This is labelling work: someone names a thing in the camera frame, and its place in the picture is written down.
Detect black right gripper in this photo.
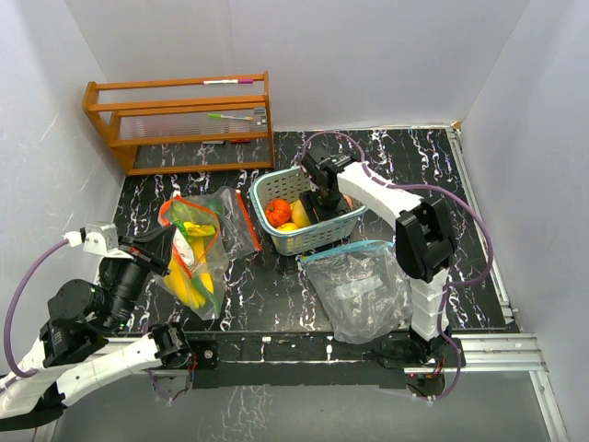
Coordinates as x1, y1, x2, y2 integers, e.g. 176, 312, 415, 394
300, 186, 352, 235

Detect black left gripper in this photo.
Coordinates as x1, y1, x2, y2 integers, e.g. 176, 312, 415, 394
107, 221, 179, 329

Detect yellow pear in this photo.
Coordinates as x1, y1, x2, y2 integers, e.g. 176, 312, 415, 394
291, 200, 311, 228

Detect yellow bananas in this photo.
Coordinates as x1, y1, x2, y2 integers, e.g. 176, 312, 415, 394
164, 221, 216, 309

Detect orange carrot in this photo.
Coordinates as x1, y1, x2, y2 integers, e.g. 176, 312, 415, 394
264, 198, 292, 228

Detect clear zip bag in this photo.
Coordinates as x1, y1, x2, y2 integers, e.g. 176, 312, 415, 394
301, 240, 412, 344
204, 186, 260, 259
158, 194, 228, 320

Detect clear zip top bag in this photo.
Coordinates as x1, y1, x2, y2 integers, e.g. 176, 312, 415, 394
204, 186, 260, 259

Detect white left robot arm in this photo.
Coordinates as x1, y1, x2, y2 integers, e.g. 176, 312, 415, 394
1, 223, 191, 432

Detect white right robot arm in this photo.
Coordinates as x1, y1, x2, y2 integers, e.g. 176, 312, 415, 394
299, 148, 456, 366

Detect teal plastic basket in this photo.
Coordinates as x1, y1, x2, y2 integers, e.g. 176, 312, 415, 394
248, 166, 367, 256

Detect wooden rack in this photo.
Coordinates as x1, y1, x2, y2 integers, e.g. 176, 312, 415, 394
82, 72, 275, 177

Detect green white marker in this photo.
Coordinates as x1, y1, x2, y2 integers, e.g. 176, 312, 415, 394
207, 112, 254, 122

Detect pink white marker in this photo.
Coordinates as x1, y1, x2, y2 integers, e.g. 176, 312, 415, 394
202, 78, 255, 86

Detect black metal base rail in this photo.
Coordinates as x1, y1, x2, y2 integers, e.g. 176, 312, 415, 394
138, 330, 470, 399

